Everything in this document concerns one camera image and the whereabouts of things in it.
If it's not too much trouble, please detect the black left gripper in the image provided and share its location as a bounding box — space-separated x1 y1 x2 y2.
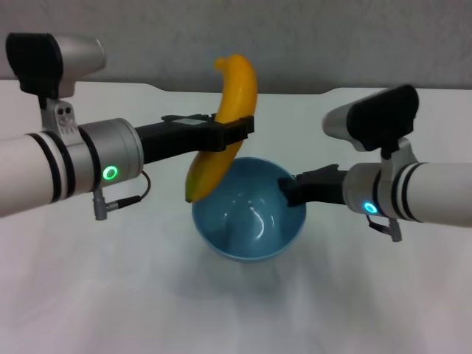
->
134 114 257 165

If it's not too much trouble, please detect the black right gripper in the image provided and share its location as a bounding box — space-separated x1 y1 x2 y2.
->
277 163 350 209

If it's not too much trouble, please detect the yellow banana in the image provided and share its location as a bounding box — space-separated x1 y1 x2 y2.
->
184 54 258 203

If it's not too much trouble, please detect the blue plastic bowl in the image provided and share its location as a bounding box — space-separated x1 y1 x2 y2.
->
190 157 308 263

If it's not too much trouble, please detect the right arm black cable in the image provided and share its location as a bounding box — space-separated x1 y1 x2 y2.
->
364 213 403 243

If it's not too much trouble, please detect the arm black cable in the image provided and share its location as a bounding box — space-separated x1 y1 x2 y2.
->
364 213 403 243
91 170 153 221

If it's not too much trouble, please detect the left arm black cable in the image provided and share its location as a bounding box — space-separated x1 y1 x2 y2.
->
91 170 153 221

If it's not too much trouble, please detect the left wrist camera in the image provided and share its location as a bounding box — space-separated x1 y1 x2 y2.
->
5 32 108 134

